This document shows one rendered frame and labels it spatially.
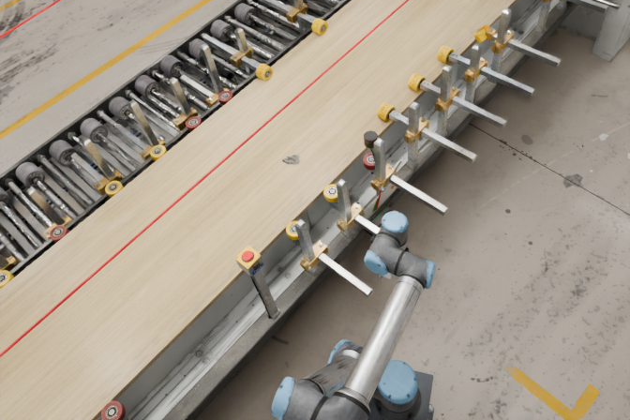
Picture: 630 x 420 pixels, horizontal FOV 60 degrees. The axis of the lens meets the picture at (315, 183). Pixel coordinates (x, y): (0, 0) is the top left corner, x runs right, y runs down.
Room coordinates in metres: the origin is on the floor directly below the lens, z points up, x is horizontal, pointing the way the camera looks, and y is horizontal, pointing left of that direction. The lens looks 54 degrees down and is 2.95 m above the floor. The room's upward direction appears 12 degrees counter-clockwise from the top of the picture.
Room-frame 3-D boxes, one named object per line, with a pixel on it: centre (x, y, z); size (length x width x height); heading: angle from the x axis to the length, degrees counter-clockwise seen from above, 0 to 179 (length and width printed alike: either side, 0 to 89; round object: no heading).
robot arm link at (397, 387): (0.58, -0.14, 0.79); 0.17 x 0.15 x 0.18; 52
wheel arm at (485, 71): (1.93, -0.96, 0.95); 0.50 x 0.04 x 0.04; 38
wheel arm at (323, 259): (1.13, 0.00, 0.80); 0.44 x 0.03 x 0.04; 38
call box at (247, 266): (1.01, 0.29, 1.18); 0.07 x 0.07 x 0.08; 38
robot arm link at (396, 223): (0.98, -0.24, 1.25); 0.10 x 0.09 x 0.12; 142
